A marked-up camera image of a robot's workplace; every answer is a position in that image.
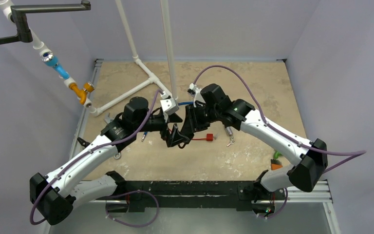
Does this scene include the black padlock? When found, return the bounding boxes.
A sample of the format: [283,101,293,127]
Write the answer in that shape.
[178,143,186,149]

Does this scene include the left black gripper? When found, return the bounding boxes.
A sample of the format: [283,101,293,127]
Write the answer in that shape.
[134,111,189,146]

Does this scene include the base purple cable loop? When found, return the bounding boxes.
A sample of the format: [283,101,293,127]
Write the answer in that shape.
[105,190,161,227]

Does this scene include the blue pipe valve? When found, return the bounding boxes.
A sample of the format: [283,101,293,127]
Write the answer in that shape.
[41,52,70,79]

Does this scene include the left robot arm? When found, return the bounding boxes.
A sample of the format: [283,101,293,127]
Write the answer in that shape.
[29,95,182,225]

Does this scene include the black pliers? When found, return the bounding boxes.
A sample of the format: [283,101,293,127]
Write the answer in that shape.
[76,137,90,149]

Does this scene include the red cable lock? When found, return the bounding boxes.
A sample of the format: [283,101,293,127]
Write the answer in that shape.
[192,133,214,141]

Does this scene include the red handled wrench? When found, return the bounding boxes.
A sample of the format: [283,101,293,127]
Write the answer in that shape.
[104,113,121,160]

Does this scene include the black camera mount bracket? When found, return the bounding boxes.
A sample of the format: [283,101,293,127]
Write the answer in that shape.
[0,0,92,45]

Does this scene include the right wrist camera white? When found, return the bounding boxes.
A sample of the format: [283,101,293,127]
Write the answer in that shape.
[187,83,206,107]

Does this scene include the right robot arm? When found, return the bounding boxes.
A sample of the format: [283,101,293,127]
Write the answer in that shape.
[180,83,328,198]

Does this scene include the orange brush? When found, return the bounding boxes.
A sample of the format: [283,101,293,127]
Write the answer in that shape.
[270,158,283,170]

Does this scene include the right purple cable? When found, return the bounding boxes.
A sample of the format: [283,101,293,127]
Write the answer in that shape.
[191,65,367,175]

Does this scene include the orange pipe valve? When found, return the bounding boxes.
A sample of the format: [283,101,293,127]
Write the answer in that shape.
[68,82,94,105]

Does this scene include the white PVC pipe frame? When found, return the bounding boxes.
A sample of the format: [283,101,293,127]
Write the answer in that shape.
[0,0,180,117]

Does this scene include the aluminium rail frame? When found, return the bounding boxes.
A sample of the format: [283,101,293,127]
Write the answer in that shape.
[46,58,341,234]

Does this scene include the blue lock key bunch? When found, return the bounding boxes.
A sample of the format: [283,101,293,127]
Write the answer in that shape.
[227,136,235,147]

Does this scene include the blue cable lock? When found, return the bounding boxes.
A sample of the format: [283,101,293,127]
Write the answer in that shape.
[141,101,233,143]

